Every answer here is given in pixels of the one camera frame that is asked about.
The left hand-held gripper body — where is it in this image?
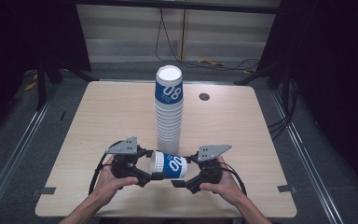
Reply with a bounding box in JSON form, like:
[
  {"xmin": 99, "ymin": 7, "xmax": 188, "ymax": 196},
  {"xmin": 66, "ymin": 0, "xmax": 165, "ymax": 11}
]
[{"xmin": 104, "ymin": 136, "xmax": 153, "ymax": 189}]

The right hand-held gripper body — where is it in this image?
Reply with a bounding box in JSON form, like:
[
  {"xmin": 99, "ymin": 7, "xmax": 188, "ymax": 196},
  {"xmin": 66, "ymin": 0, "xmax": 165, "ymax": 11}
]
[{"xmin": 186, "ymin": 144, "xmax": 233, "ymax": 195}]

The single blue white paper cup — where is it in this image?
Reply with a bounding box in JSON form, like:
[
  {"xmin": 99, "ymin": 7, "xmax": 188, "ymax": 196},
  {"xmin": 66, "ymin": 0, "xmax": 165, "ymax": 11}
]
[{"xmin": 148, "ymin": 150, "xmax": 188, "ymax": 180}]

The stack of paper cups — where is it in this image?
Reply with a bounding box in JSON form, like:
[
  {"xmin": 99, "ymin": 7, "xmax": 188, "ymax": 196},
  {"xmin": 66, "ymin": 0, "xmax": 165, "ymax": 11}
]
[{"xmin": 154, "ymin": 64, "xmax": 185, "ymax": 155}]

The person's right hand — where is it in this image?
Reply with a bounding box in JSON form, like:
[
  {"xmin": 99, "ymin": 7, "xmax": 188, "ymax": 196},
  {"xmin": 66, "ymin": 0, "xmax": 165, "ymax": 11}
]
[{"xmin": 199, "ymin": 156, "xmax": 247, "ymax": 206}]

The person's left hand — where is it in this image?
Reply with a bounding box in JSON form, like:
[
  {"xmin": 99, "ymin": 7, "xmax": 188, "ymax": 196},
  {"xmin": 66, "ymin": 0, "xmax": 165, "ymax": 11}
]
[{"xmin": 94, "ymin": 156, "xmax": 140, "ymax": 205}]

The grey tape piece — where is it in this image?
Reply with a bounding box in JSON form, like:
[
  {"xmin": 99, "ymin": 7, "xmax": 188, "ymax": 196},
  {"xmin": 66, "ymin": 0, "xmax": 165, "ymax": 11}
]
[
  {"xmin": 277, "ymin": 184, "xmax": 298, "ymax": 194},
  {"xmin": 32, "ymin": 187, "xmax": 57, "ymax": 197}
]

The yellow strip on floor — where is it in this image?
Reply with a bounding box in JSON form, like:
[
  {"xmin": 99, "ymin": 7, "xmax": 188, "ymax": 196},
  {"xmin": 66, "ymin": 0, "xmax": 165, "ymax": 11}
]
[{"xmin": 198, "ymin": 58, "xmax": 226, "ymax": 67}]

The black metal stand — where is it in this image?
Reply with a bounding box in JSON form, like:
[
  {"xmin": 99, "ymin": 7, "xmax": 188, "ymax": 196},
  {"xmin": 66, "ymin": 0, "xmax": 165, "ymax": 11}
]
[{"xmin": 35, "ymin": 60, "xmax": 99, "ymax": 111}]

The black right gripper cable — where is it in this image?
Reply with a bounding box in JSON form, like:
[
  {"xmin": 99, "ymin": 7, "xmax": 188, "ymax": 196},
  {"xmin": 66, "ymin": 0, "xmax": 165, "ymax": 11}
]
[{"xmin": 219, "ymin": 161, "xmax": 248, "ymax": 197}]

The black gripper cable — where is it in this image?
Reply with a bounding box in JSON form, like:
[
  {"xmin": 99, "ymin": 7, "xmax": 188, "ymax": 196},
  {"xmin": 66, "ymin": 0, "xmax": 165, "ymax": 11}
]
[
  {"xmin": 88, "ymin": 140, "xmax": 124, "ymax": 196},
  {"xmin": 219, "ymin": 161, "xmax": 248, "ymax": 197}
]

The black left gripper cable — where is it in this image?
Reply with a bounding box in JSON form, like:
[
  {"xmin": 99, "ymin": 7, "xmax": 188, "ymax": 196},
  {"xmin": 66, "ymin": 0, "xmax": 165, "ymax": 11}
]
[{"xmin": 88, "ymin": 140, "xmax": 124, "ymax": 196}]

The black floor cable bundle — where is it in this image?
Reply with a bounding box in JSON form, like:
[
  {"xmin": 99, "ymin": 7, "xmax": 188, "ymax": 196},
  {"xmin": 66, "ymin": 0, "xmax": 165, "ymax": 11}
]
[{"xmin": 266, "ymin": 74, "xmax": 301, "ymax": 142}]

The metal floor rail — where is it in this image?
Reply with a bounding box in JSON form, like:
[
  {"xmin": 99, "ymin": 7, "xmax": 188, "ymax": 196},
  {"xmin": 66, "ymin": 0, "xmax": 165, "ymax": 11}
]
[
  {"xmin": 0, "ymin": 92, "xmax": 57, "ymax": 216},
  {"xmin": 268, "ymin": 88, "xmax": 348, "ymax": 224}
]

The black hanging wall cable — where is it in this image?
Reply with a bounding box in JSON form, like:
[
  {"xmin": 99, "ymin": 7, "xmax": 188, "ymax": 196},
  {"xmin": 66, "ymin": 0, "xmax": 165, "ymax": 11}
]
[{"xmin": 154, "ymin": 7, "xmax": 261, "ymax": 73}]

